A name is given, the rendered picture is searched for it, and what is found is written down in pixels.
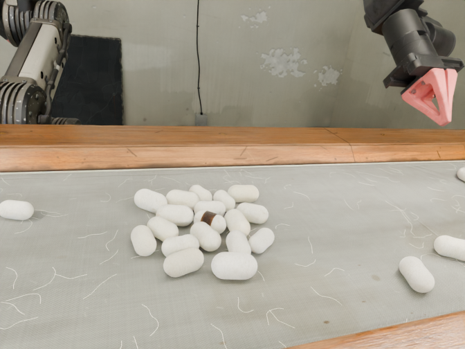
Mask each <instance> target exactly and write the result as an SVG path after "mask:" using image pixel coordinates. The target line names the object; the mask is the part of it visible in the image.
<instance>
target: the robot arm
mask: <svg viewBox="0 0 465 349"><path fill-rule="evenodd" d="M423 2H424V0H363V5H364V11H365V15H364V20H365V23H366V25H367V27H368V28H371V31H372V32H373V33H376V34H379V35H382V36H384V38H385V40H386V43H387V45H388V48H389V50H390V52H391V54H392V57H393V59H394V62H395V64H396V68H395V69H394V70H393V71H392V72H391V73H390V74H389V75H388V76H387V77H386V78H385V79H384V80H383V84H384V86H385V88H386V89H387V88H388V87H389V86H391V87H405V89H404V90H403V91H401V93H400V94H401V97H402V99H403V100H404V101H405V102H407V103H408V104H410V105H412V106H413V107H414V108H416V109H418V110H419V111H421V112H422V113H424V114H425V115H426V116H428V117H429V118H431V119H432V120H433V121H435V122H436V123H437V124H438V125H440V126H445V125H447V124H448V123H449V122H451V115H452V102H453V94H454V90H455V84H456V80H457V73H458V72H459V71H460V70H462V69H463V68H464V67H465V65H464V63H463V62H462V59H461V58H455V57H449V55H450V54H451V53H452V52H453V50H454V48H455V45H456V37H455V34H454V33H453V32H451V31H449V30H447V29H445V28H443V26H442V25H441V24H440V23H439V22H438V21H436V20H434V19H432V18H430V17H428V16H426V15H427V14H428V12H427V10H424V9H422V8H420V7H419V6H420V5H421V4H422V3H423ZM433 98H437V102H438V105H439V111H440V112H439V111H438V110H437V108H436V107H435V106H434V104H433V103H432V99H433Z"/></svg>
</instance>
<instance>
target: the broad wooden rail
mask: <svg viewBox="0 0 465 349"><path fill-rule="evenodd" d="M415 161H465V129H390V128H328V127H203V126H140V125H17V124H0V172H51V171H78V170H129V169H155V168H207V167H233V166H260V165H311V164H338V163H389V162H415Z"/></svg>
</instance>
